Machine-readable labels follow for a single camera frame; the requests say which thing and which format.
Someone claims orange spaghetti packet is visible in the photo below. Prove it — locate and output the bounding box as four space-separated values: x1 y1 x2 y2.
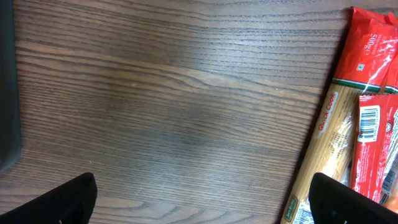
280 7 397 224

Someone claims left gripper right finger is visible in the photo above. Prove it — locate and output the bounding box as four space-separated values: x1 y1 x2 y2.
308 172 397 224

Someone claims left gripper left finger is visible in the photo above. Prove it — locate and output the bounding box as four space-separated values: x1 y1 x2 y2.
1 172 98 224

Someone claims grey plastic mesh basket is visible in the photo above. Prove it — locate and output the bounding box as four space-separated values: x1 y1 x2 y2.
1 0 22 171

